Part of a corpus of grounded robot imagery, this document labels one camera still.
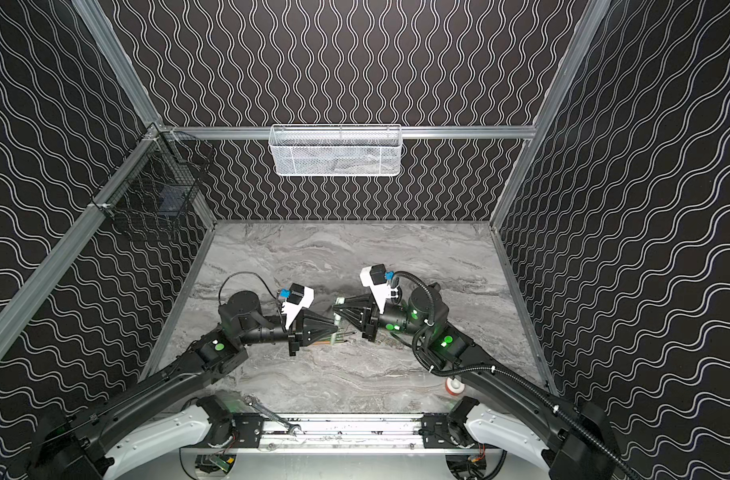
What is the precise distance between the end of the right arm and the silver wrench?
308mm

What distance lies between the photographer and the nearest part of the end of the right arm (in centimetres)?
58

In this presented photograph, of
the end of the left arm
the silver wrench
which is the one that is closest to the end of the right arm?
the end of the left arm

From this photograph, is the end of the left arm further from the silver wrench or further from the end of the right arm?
the silver wrench

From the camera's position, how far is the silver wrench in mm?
769
